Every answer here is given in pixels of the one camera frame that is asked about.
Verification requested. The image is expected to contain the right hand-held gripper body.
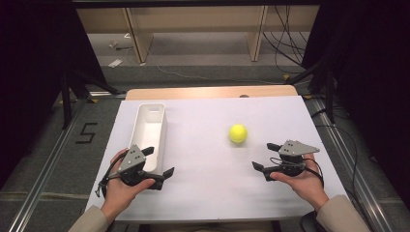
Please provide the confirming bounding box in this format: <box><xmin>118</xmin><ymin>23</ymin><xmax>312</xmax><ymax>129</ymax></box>
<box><xmin>270</xmin><ymin>139</ymin><xmax>321</xmax><ymax>178</ymax></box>

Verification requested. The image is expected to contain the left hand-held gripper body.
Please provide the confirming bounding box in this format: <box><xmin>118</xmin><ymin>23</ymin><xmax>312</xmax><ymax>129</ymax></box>
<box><xmin>117</xmin><ymin>144</ymin><xmax>150</xmax><ymax>188</ymax></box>

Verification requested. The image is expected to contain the white plastic bin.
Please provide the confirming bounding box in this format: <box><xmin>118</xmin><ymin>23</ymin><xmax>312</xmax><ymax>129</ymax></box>
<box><xmin>128</xmin><ymin>102</ymin><xmax>168</xmax><ymax>174</ymax></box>

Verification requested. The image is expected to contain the yellow tennis ball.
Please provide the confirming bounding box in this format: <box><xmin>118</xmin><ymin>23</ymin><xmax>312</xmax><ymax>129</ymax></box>
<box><xmin>228</xmin><ymin>123</ymin><xmax>249</xmax><ymax>144</ymax></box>

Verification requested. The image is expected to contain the person's left hand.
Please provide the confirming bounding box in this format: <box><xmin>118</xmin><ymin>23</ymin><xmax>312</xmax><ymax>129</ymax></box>
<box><xmin>101</xmin><ymin>148</ymin><xmax>157</xmax><ymax>223</ymax></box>

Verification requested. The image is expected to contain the person's right hand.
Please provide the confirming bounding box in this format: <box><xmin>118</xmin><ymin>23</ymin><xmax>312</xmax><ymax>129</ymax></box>
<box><xmin>269</xmin><ymin>153</ymin><xmax>331</xmax><ymax>213</ymax></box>

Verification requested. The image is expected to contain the white board mat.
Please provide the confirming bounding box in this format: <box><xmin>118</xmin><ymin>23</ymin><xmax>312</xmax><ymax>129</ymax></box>
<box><xmin>85</xmin><ymin>95</ymin><xmax>349</xmax><ymax>224</ymax></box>

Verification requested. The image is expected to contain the black metal stand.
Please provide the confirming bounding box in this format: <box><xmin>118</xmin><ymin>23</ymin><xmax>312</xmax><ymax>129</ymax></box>
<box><xmin>59</xmin><ymin>69</ymin><xmax>121</xmax><ymax>130</ymax></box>
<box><xmin>284</xmin><ymin>61</ymin><xmax>337</xmax><ymax>125</ymax></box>

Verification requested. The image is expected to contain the black seat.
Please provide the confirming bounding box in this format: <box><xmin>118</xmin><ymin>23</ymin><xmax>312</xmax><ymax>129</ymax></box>
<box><xmin>299</xmin><ymin>211</ymin><xmax>327</xmax><ymax>232</ymax></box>

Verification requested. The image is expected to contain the dark curtain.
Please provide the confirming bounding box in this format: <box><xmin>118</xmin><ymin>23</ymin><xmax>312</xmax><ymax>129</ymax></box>
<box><xmin>0</xmin><ymin>0</ymin><xmax>107</xmax><ymax>191</ymax></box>
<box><xmin>303</xmin><ymin>0</ymin><xmax>410</xmax><ymax>207</ymax></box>

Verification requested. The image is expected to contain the light wooden furniture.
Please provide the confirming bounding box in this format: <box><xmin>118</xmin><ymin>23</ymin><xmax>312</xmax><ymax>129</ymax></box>
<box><xmin>76</xmin><ymin>4</ymin><xmax>321</xmax><ymax>65</ymax></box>

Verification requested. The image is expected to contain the black crossbar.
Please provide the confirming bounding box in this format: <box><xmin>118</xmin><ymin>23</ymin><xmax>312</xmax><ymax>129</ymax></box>
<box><xmin>71</xmin><ymin>0</ymin><xmax>323</xmax><ymax>9</ymax></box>

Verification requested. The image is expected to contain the left hand-held gripper cable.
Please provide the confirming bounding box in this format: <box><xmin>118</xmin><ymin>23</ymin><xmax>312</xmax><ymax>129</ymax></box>
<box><xmin>95</xmin><ymin>152</ymin><xmax>129</xmax><ymax>199</ymax></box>

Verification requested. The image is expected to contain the hand-held gripper cable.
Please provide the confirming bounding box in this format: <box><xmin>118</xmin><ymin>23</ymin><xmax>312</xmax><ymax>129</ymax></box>
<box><xmin>95</xmin><ymin>152</ymin><xmax>129</xmax><ymax>199</ymax></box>
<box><xmin>270</xmin><ymin>157</ymin><xmax>325</xmax><ymax>189</ymax></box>

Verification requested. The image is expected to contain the right hand-held gripper cable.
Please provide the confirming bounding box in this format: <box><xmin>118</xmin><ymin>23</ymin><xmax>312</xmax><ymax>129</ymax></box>
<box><xmin>270</xmin><ymin>157</ymin><xmax>325</xmax><ymax>189</ymax></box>

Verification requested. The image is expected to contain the black floor cable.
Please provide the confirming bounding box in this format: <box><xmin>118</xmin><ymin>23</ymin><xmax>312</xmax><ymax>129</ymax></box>
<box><xmin>310</xmin><ymin>107</ymin><xmax>360</xmax><ymax>197</ymax></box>

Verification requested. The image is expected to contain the short aluminium rail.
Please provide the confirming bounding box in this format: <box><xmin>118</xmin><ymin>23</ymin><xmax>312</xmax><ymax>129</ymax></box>
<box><xmin>88</xmin><ymin>91</ymin><xmax>128</xmax><ymax>100</ymax></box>

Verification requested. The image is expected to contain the long aluminium rail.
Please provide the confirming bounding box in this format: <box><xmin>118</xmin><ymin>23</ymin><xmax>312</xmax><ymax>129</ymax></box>
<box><xmin>304</xmin><ymin>96</ymin><xmax>395</xmax><ymax>232</ymax></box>
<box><xmin>8</xmin><ymin>98</ymin><xmax>93</xmax><ymax>232</ymax></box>

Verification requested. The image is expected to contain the white floor cable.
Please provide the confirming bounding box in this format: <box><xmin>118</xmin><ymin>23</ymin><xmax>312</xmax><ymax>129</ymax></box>
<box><xmin>157</xmin><ymin>66</ymin><xmax>286</xmax><ymax>85</ymax></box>

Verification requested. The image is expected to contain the bundle of black cables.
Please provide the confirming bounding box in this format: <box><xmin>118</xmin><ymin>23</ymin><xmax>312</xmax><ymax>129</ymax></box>
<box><xmin>262</xmin><ymin>4</ymin><xmax>312</xmax><ymax>73</ymax></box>

